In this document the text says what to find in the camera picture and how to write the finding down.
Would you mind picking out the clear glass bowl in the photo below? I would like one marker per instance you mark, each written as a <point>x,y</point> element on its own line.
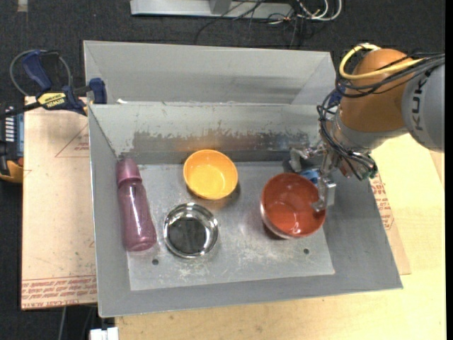
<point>191,230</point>

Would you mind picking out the yellow-orange plastic bowl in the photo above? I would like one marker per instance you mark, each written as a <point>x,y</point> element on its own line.
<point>209,175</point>

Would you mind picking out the brown cardboard board, red print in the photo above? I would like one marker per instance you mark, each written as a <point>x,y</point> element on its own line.
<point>56,207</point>

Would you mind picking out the grey metal bin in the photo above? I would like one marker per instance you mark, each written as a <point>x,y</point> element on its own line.
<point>247,264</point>

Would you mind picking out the purple plastic baby bottle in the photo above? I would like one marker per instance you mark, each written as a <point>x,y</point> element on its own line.
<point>136,211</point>

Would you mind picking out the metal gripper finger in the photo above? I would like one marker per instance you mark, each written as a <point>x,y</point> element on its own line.
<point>327,194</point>

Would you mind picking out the red-brown plastic bowl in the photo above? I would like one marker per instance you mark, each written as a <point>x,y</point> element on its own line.
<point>286,207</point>

